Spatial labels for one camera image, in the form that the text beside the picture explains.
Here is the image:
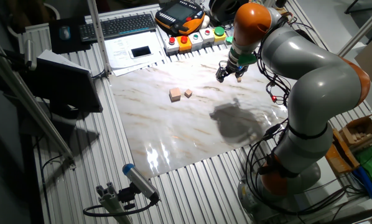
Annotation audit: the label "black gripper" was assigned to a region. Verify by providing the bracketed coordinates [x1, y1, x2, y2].
[215, 60, 249, 84]

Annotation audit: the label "large wooden block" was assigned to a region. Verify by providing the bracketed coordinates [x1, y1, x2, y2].
[169, 87, 182, 103]

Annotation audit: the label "yellow box green button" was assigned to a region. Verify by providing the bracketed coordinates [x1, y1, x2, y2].
[212, 26, 228, 45]

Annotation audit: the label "white box small red button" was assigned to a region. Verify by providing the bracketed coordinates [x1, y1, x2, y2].
[199, 27, 216, 46]

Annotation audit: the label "white box green button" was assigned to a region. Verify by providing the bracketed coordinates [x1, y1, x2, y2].
[188, 32, 204, 51]

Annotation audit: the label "orange box red button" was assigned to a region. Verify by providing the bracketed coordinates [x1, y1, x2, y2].
[175, 35, 193, 54]

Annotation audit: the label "white rounded object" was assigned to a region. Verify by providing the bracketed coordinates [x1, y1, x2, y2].
[200, 14, 212, 30]

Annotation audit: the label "black round spool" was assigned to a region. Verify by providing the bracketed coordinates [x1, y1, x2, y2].
[208, 0, 251, 24]

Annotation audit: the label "orange black teach pendant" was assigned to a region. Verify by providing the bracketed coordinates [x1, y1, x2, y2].
[154, 0, 206, 36]

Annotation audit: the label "white marble pattern mat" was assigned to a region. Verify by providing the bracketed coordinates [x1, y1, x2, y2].
[108, 46, 290, 180]

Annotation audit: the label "white framed smartphone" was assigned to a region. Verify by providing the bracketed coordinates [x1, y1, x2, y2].
[129, 45, 154, 60]

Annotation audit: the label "white paper sheets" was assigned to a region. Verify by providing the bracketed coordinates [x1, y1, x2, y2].
[104, 30, 165, 77]

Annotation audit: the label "black keyboard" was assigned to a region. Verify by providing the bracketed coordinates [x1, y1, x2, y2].
[78, 13, 157, 43]

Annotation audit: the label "orange flat box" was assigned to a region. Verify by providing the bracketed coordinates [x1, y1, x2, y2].
[324, 128, 361, 175]

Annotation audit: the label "brown cardboard box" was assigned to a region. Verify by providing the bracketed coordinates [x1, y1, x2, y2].
[338, 113, 372, 147]

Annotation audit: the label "black monitor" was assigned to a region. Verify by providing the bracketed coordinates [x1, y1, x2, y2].
[32, 57, 104, 114]

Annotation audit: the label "blue grey computer mouse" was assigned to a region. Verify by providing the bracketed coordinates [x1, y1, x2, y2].
[58, 25, 72, 41]

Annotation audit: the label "short aluminium profile stub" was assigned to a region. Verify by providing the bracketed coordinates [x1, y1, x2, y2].
[95, 182, 133, 224]

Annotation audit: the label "blue bin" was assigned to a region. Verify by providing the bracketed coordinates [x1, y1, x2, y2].
[351, 166, 372, 201]

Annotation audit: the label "black mouse pad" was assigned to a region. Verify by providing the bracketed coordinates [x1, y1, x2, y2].
[48, 16, 92, 55]

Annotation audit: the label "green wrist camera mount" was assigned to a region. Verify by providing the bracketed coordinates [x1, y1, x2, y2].
[236, 54, 258, 67]

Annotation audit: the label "thin aluminium post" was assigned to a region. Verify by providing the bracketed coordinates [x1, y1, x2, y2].
[337, 2, 372, 58]

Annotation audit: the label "silver camera blue end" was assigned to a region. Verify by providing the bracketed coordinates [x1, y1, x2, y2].
[122, 163, 160, 202]

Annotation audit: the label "upright aluminium post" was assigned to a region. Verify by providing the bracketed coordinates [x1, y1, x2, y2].
[86, 0, 113, 75]

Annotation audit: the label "black camera clamp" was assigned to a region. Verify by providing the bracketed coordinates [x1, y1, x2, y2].
[117, 183, 141, 211]

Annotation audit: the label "black camera cable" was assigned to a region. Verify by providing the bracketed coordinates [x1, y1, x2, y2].
[82, 198, 159, 218]

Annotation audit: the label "silver cylinder camera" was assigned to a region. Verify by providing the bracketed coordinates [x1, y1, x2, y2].
[24, 39, 38, 72]

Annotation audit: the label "slanted aluminium frame bar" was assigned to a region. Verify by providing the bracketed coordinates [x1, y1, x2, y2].
[0, 43, 77, 169]

